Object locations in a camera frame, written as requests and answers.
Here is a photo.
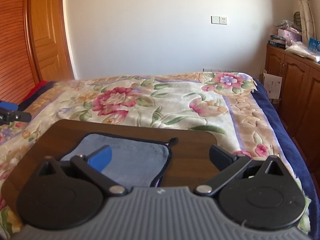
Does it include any purple grey microfibre towel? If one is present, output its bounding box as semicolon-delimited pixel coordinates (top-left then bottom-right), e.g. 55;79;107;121
61;133;178;190

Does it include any slatted wooden wardrobe door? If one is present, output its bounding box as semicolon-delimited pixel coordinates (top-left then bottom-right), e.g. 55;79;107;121
1;0;40;103

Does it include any red blue folded cloth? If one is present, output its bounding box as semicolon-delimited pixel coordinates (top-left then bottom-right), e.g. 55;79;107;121
18;81;56;111

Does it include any dark blue bed sheet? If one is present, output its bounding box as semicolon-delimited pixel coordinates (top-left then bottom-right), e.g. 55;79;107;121
252;79;319;239

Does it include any dark wooden tray table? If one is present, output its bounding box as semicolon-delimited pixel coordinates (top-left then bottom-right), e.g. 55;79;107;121
1;120;218;216

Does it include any wooden panel door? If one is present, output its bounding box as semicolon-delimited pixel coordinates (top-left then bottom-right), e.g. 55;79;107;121
27;0;74;81

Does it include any floral bed blanket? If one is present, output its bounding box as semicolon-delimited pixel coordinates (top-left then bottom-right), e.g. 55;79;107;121
1;72;311;234

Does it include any wooden side cabinet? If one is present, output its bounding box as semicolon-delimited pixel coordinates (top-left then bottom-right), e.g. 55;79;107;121
263;43;320;170

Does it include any clutter pile on cabinet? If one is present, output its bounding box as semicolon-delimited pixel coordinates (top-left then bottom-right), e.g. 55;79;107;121
268;12;319;63

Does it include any patterned curtain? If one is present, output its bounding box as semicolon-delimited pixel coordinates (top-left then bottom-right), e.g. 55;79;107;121
298;0;316;44

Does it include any white wall switch socket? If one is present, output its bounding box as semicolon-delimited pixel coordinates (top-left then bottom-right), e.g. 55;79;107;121
211;16;227;25

